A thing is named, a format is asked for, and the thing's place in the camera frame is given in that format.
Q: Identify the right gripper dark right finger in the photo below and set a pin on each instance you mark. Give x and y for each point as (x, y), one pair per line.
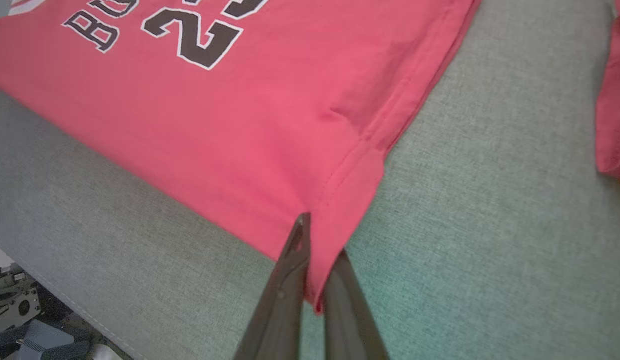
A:
(349, 320)

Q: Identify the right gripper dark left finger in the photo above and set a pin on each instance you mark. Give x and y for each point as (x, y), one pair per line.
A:
(280, 310)

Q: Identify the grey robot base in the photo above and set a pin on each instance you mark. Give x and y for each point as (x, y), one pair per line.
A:
(20, 320)

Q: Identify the grey fabric sofa seat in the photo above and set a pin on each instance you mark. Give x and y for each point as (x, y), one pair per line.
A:
(489, 200)

